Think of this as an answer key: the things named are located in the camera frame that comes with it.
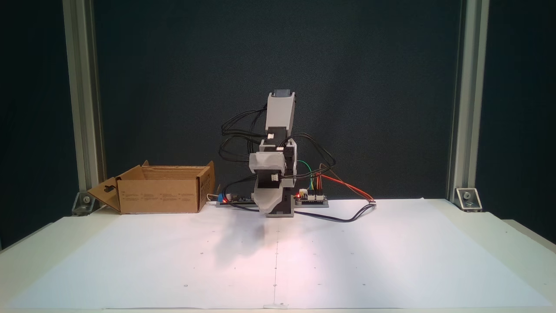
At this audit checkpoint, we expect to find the grey corner bracket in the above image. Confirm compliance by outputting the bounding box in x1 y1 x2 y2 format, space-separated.
71 191 105 217
454 187 483 213

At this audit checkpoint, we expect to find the grey wedge gripper finger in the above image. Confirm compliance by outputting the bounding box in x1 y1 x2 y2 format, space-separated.
253 190 284 214

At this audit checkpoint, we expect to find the motor driver circuit board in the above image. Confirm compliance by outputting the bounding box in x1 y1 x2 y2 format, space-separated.
295 189 329 208

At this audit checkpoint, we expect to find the orange red wire pair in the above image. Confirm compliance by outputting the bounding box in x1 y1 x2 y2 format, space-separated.
319 164 375 203

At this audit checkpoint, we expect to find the blue power circuit board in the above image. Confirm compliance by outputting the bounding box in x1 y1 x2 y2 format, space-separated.
216 192 258 208

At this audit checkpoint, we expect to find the coloured jumper wire bundle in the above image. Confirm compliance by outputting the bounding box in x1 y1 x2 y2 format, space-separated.
297 160 324 193

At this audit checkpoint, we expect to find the black servo cable bundle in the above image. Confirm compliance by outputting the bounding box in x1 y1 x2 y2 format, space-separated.
218 103 338 205

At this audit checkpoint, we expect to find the white paper sheet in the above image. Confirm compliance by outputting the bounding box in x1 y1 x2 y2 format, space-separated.
6 198 553 310

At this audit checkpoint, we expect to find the brown cardboard box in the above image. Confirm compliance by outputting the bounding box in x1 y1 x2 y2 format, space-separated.
87 160 216 215

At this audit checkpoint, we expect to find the aluminium frame post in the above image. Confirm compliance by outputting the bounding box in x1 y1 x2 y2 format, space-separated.
446 0 490 203
63 0 107 206

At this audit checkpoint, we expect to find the black cable with white connector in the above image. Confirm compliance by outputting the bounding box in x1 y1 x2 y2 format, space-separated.
217 191 377 223

